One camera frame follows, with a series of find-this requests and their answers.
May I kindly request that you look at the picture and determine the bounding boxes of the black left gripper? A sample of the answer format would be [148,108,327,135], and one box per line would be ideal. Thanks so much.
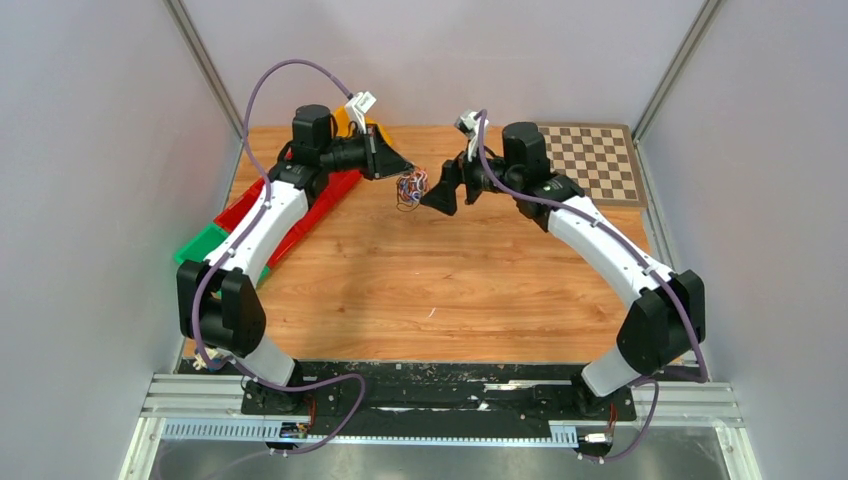
[321,125,416,182]

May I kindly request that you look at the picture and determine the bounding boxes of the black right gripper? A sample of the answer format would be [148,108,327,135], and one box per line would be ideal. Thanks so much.
[421,136,522,215]

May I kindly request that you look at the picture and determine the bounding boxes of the blue wire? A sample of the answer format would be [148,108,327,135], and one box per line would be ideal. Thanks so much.
[397,173,428,204]

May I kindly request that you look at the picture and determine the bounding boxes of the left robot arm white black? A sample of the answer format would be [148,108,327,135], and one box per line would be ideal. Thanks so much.
[176,104,415,414]

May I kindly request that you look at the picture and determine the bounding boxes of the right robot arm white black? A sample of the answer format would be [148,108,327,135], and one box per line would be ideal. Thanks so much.
[421,111,706,418]

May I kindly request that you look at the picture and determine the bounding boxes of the red plastic bin middle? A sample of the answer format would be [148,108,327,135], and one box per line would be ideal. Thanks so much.
[248,174,359,244]

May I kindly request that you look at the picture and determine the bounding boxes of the red plastic bin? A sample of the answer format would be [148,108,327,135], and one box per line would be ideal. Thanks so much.
[213,195,316,270]
[248,174,359,244]
[311,171,363,212]

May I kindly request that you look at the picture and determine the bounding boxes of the red plastic bin far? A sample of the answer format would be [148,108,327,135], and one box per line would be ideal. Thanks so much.
[311,171,363,212]

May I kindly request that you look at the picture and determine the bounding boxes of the yellow plastic bin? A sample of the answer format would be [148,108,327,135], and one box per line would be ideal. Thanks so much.
[332,106,395,146]

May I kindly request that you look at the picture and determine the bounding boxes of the wooden chessboard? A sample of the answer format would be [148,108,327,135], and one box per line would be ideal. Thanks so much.
[538,122,648,209]

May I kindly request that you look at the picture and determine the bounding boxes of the red plastic bin near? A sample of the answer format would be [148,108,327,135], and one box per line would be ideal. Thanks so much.
[213,195,316,270]

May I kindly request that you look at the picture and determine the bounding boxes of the green plastic bin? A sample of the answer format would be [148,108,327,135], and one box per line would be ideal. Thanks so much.
[174,223,231,285]

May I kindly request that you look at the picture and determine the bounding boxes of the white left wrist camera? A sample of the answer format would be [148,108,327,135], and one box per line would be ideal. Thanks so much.
[345,91,377,132]

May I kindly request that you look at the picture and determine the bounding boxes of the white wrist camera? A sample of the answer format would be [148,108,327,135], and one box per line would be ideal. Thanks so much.
[345,91,377,132]
[454,110,489,162]

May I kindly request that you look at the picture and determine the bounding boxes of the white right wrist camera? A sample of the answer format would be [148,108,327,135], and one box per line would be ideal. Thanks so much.
[454,110,489,162]

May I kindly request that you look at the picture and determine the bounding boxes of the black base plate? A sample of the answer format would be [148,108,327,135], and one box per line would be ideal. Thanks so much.
[177,358,705,440]

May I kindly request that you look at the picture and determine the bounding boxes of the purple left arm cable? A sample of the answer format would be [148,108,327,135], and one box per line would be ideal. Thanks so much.
[190,58,367,456]

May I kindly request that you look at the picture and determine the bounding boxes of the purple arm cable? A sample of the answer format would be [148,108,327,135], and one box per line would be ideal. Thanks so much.
[474,109,709,463]
[190,58,367,456]

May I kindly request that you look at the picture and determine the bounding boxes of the white slotted cable duct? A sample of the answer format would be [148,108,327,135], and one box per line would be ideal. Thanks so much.
[161,422,579,448]

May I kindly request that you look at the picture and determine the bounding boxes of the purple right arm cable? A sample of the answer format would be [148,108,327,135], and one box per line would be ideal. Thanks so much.
[474,109,709,463]

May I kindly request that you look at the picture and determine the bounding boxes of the aluminium frame rail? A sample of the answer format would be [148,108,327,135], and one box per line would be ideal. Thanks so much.
[141,374,744,427]

